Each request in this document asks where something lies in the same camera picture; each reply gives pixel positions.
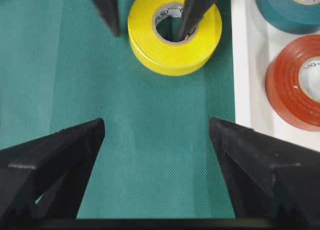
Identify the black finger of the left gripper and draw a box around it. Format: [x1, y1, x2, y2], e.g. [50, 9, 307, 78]
[92, 0, 120, 37]
[177, 0, 218, 41]

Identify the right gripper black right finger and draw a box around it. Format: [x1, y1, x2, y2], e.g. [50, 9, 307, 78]
[208, 117, 320, 230]

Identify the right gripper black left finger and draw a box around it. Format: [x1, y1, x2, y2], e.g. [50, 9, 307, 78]
[0, 118, 105, 230]

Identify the yellow tape roll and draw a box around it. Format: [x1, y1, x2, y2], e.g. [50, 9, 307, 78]
[127, 0, 223, 76]

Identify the green tape roll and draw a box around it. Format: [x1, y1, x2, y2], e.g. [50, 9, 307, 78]
[255, 0, 320, 34]

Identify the red tape roll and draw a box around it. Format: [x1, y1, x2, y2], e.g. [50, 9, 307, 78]
[264, 34, 320, 131]

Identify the white plastic case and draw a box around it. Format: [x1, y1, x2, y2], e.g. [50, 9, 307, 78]
[230, 0, 320, 151]

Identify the green table cloth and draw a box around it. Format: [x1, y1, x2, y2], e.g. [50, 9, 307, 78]
[0, 0, 235, 219]

